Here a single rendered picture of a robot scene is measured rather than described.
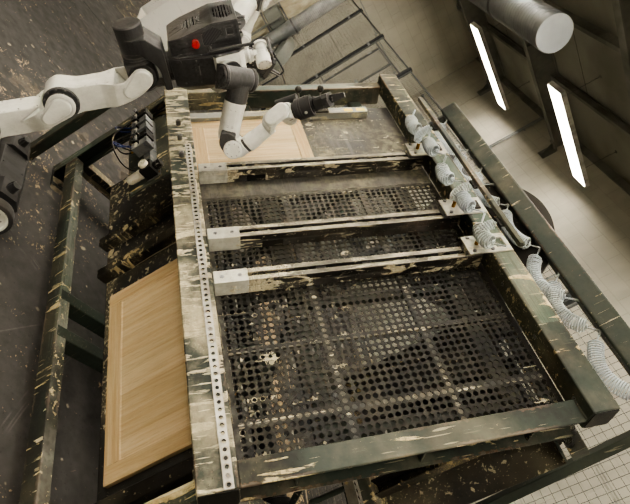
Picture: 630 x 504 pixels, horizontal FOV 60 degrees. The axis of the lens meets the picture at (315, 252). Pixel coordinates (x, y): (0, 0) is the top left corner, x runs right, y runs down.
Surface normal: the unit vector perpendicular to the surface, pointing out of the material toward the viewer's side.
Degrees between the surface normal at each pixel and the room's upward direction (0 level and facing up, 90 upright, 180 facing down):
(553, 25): 90
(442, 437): 57
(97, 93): 90
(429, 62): 90
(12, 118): 90
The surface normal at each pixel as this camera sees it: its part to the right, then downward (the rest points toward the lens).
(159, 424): -0.46, -0.54
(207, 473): 0.09, -0.71
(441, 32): 0.15, 0.61
